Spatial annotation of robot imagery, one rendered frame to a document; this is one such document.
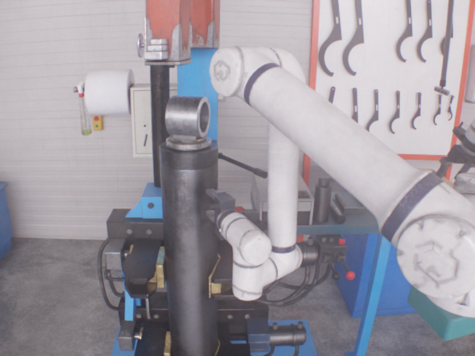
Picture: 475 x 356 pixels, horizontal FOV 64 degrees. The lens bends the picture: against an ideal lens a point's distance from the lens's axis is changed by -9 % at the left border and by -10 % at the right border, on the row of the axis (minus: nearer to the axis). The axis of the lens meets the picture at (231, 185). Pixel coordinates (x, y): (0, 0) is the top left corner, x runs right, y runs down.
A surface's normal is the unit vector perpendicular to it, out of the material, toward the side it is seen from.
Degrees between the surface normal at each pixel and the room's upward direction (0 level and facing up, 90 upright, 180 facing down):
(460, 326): 90
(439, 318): 90
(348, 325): 0
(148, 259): 0
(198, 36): 90
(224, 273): 0
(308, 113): 54
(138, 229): 90
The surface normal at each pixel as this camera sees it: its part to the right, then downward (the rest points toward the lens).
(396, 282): 0.04, 0.36
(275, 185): -0.62, 0.26
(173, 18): -0.21, 0.35
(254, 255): 0.27, 0.30
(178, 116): -0.24, 0.11
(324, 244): 0.02, -0.93
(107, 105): 0.03, 0.73
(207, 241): 0.66, 0.28
